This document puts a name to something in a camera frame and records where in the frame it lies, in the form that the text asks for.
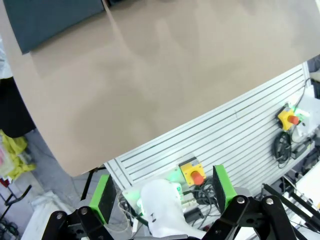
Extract yellow emergency stop button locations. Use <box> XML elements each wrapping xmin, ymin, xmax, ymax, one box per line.
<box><xmin>277</xmin><ymin>106</ymin><xmax>301</xmax><ymax>131</ymax></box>
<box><xmin>178</xmin><ymin>154</ymin><xmax>206</xmax><ymax>187</ymax></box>

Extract white plastic bag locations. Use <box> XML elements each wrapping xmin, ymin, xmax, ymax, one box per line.
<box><xmin>0</xmin><ymin>32</ymin><xmax>13</xmax><ymax>81</ymax></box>

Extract black cable bundle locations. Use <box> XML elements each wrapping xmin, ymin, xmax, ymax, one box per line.
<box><xmin>182</xmin><ymin>177</ymin><xmax>221</xmax><ymax>226</ymax></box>

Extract black metal floor frame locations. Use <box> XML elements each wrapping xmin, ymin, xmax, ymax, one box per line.
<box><xmin>0</xmin><ymin>184</ymin><xmax>33</xmax><ymax>208</ymax></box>

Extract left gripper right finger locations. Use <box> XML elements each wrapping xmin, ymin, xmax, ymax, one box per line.
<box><xmin>202</xmin><ymin>164</ymin><xmax>298</xmax><ymax>240</ymax></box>

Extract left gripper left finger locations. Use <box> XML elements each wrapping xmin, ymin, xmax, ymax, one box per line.
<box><xmin>41</xmin><ymin>174</ymin><xmax>118</xmax><ymax>240</ymax></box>

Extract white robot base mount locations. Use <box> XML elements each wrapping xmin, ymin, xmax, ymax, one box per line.
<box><xmin>291</xmin><ymin>93</ymin><xmax>320</xmax><ymax>142</ymax></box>

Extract black fabric bundle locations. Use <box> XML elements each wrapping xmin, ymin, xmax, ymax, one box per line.
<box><xmin>0</xmin><ymin>74</ymin><xmax>37</xmax><ymax>139</ymax></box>

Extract black table leg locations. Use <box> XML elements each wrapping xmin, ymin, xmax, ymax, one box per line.
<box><xmin>79</xmin><ymin>164</ymin><xmax>107</xmax><ymax>201</ymax></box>

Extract coiled black cable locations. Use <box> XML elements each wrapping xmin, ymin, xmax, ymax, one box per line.
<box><xmin>273</xmin><ymin>131</ymin><xmax>294</xmax><ymax>169</ymax></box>

